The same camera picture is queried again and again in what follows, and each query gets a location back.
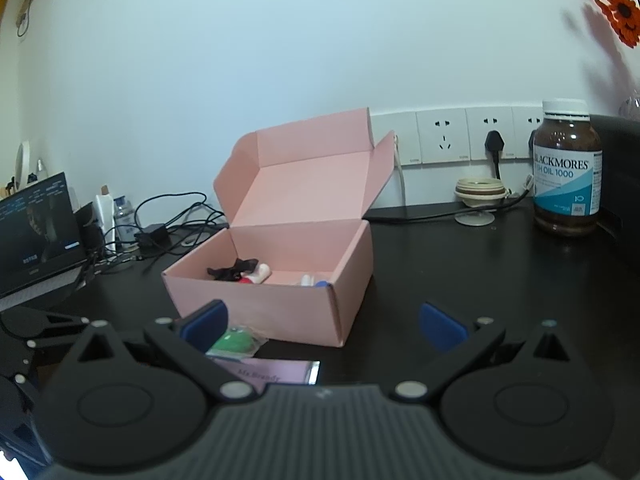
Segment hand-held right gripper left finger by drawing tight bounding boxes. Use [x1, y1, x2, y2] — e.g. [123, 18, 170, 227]
[75, 299, 255, 403]

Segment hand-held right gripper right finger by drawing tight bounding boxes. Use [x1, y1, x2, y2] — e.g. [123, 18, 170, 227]
[390, 302, 572, 402]

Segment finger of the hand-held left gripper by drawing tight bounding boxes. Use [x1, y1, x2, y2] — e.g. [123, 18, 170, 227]
[0, 307, 90, 361]

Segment green toy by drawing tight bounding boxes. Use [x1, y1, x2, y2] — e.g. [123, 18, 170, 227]
[206, 324, 268, 361]

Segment small white red tube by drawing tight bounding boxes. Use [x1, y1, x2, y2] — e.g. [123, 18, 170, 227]
[240, 263, 272, 285]

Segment pink card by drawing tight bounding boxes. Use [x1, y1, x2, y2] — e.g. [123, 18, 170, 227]
[212, 357, 322, 396]

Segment pink cardboard box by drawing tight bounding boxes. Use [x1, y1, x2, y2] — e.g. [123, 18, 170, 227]
[161, 106, 397, 348]

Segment black desktop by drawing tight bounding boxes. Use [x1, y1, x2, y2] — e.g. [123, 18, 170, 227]
[0, 192, 640, 461]

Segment black hair bow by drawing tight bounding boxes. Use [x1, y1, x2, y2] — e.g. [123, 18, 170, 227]
[206, 257, 260, 281]

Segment laptop with dark screen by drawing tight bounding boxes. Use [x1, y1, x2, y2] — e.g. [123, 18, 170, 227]
[0, 171, 88, 311]

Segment black power adapter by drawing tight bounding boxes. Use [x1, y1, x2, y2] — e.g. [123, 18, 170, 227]
[134, 225, 171, 251]

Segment white squeeze tube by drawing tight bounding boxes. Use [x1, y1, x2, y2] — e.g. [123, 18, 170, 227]
[95, 185, 117, 253]

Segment clear plastic bottle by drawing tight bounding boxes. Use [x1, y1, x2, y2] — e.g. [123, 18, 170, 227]
[114, 197, 136, 243]

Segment white round mirror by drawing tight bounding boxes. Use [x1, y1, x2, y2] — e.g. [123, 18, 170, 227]
[15, 141, 32, 191]

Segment brown supplement bottle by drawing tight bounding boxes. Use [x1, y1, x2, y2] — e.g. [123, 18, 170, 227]
[530, 99, 603, 237]

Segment black plug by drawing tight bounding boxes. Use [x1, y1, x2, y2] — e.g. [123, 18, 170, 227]
[485, 130, 505, 181]

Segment orange artificial flowers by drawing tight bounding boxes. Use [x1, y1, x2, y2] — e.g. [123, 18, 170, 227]
[575, 0, 640, 50]

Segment thin black cable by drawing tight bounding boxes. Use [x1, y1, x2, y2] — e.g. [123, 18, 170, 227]
[90, 191, 233, 276]

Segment cream cable winder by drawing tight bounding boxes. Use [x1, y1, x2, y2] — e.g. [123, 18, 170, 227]
[454, 176, 511, 227]

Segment white cable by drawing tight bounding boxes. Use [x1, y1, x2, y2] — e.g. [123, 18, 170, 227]
[392, 132, 408, 208]

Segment white wall socket panel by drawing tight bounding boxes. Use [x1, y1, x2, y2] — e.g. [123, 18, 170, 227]
[370, 105, 546, 166]

